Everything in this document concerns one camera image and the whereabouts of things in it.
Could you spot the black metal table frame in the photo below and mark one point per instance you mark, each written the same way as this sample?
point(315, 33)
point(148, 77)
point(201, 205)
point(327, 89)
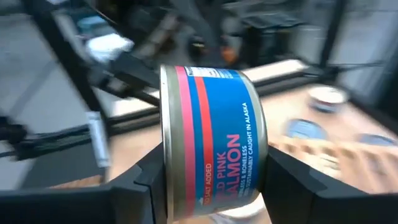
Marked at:
point(286, 84)

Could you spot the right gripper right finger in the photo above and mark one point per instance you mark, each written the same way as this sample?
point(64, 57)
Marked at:
point(311, 202)

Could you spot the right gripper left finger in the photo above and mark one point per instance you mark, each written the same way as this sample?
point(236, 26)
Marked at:
point(130, 199)

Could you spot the pink salmon pull-tab can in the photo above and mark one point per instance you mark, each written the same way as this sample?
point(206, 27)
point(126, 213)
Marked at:
point(245, 211)
point(328, 96)
point(217, 140)

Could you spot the wooden slatted shelf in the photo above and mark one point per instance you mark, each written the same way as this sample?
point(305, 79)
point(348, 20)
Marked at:
point(351, 161)

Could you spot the teal orange label can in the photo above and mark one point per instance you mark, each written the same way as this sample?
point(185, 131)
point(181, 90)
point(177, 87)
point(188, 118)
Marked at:
point(306, 129)

